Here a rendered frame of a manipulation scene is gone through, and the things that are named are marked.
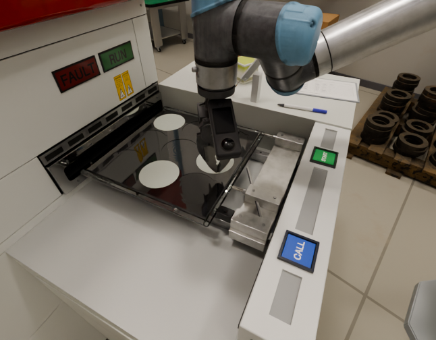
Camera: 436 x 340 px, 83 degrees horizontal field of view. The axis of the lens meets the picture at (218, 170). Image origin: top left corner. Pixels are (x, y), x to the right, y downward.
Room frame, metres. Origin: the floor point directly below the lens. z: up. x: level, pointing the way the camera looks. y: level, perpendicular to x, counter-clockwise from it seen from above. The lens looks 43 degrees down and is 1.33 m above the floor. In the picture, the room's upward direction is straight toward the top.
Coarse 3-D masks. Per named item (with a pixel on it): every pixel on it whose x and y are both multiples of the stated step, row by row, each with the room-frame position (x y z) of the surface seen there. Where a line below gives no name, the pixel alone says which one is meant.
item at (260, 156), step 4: (256, 152) 0.59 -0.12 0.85; (260, 152) 0.59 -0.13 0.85; (264, 152) 0.59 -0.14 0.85; (268, 152) 0.59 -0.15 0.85; (252, 156) 0.59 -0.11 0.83; (256, 156) 0.58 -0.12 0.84; (260, 156) 0.58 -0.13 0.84; (264, 156) 0.57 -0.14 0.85; (256, 160) 0.58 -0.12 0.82; (260, 160) 0.58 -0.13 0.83; (264, 160) 0.57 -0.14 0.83; (296, 168) 0.53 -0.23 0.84
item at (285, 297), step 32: (320, 128) 0.56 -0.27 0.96; (320, 192) 0.33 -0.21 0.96; (288, 224) 0.25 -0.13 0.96; (320, 224) 0.25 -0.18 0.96; (320, 256) 0.19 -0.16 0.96; (256, 288) 0.14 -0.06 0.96; (288, 288) 0.14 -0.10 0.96; (320, 288) 0.14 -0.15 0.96; (256, 320) 0.10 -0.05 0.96; (288, 320) 0.10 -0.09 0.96
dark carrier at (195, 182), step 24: (192, 120) 0.69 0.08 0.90; (120, 144) 0.56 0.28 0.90; (144, 144) 0.57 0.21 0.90; (168, 144) 0.57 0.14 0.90; (192, 144) 0.57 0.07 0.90; (96, 168) 0.46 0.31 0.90; (120, 168) 0.47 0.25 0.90; (192, 168) 0.46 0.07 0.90; (144, 192) 0.38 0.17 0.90; (168, 192) 0.38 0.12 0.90; (192, 192) 0.38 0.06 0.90; (216, 192) 0.38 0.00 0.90
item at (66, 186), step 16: (160, 96) 0.81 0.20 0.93; (128, 112) 0.67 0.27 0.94; (112, 128) 0.60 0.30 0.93; (80, 144) 0.51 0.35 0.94; (96, 144) 0.54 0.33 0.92; (64, 160) 0.45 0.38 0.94; (96, 160) 0.53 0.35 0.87; (64, 176) 0.44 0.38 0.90; (80, 176) 0.47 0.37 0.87; (64, 192) 0.42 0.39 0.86
